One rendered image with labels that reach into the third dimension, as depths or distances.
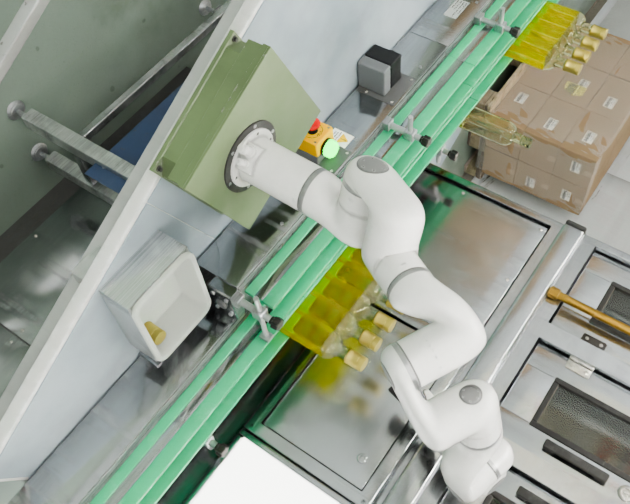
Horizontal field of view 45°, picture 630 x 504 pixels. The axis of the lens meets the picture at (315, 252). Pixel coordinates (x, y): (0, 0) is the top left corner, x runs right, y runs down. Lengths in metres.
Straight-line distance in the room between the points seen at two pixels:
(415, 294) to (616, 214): 4.88
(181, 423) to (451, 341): 0.67
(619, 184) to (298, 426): 4.76
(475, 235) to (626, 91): 3.83
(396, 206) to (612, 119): 4.42
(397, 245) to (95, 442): 0.78
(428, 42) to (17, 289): 1.29
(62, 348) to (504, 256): 1.14
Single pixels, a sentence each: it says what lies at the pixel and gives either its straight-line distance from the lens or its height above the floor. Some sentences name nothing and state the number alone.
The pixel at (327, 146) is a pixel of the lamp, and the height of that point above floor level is 0.84.
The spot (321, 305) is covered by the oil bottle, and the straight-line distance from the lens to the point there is 1.76.
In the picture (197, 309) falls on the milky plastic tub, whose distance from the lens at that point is 1.68.
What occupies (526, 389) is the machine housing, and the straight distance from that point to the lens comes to 1.90.
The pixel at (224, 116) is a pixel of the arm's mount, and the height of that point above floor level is 0.84.
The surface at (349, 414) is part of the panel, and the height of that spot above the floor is 1.17.
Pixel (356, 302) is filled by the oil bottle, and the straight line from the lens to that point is 1.76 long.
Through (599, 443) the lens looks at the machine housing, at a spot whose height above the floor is 1.66.
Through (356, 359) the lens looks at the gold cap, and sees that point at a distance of 1.70.
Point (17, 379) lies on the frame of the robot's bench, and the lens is 1.64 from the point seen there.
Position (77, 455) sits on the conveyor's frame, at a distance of 1.69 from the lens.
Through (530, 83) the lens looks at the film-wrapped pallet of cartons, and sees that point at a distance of 5.76.
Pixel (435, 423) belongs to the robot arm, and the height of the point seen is 1.42.
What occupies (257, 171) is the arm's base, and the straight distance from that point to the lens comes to 1.47.
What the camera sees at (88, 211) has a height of 0.19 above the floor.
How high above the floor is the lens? 1.61
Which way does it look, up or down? 23 degrees down
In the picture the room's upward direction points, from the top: 119 degrees clockwise
